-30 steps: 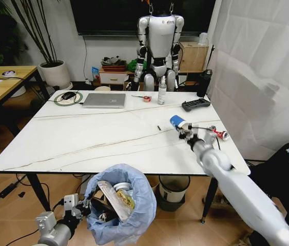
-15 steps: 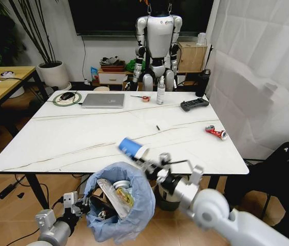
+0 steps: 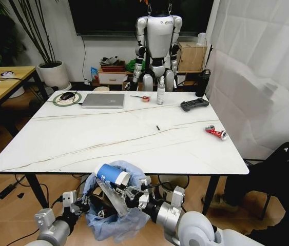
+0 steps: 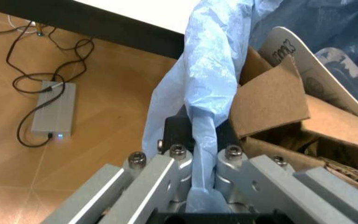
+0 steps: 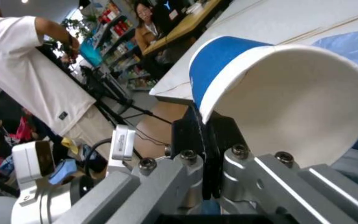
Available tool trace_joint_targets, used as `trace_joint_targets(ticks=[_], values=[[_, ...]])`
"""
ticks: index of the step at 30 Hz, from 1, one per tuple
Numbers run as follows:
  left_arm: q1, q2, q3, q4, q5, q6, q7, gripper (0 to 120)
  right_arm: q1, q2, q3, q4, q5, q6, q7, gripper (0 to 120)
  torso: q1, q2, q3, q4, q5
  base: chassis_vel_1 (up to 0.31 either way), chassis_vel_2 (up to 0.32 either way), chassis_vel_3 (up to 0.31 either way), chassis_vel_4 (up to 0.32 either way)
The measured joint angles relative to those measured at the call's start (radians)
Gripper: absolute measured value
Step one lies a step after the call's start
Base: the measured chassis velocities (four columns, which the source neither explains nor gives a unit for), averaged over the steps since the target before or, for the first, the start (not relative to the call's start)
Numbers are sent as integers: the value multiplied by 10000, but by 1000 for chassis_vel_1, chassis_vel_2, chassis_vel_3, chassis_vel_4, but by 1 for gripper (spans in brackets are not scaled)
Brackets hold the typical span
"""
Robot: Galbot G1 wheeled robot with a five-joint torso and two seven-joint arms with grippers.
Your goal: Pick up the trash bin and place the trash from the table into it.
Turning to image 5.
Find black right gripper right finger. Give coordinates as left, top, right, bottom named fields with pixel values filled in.
left=208, top=114, right=358, bottom=224

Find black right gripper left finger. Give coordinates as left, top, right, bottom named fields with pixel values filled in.
left=53, top=105, right=212, bottom=224

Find blue and white paper cup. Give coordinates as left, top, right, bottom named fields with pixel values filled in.
left=188, top=35, right=358, bottom=169

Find seated person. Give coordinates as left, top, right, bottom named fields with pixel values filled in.
left=133, top=1, right=168, bottom=58

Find teal bag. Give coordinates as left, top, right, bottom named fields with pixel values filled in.
left=78, top=36, right=104, bottom=68

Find shelf with goods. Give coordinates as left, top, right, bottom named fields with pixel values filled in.
left=93, top=0, right=157, bottom=91

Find wooden desk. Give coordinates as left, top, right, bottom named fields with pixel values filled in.
left=141, top=0, right=227, bottom=56

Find black monitor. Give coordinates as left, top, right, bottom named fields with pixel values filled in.
left=151, top=0, right=185, bottom=35

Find green potted plant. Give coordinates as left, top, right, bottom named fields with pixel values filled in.
left=61, top=13, right=96, bottom=49

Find standing person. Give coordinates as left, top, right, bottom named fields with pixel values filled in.
left=0, top=0, right=117, bottom=152

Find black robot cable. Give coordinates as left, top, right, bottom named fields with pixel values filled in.
left=83, top=138, right=114, bottom=179

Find black camera tripod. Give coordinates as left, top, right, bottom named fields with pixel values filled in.
left=78, top=66, right=175, bottom=128

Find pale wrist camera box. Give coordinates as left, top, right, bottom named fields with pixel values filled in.
left=12, top=140, right=58, bottom=185

